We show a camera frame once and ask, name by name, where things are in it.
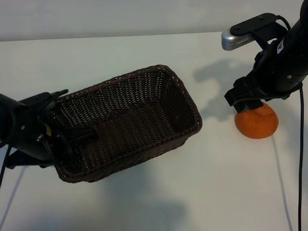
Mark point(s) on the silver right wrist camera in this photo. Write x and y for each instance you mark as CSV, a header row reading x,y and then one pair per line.
x,y
241,36

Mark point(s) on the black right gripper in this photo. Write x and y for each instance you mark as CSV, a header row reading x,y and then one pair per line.
x,y
276,77

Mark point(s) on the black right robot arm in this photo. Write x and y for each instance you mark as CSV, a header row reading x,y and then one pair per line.
x,y
300,24

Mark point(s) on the dark brown wicker basket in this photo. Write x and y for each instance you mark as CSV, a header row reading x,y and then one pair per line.
x,y
130,120

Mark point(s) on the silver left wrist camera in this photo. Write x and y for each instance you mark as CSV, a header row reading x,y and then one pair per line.
x,y
36,98

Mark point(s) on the orange fruit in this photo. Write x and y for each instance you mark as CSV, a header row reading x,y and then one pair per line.
x,y
258,126

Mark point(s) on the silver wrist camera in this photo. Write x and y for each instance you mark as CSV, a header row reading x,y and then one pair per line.
x,y
241,36
36,98

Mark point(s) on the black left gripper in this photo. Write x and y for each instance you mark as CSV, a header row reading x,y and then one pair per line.
x,y
36,144

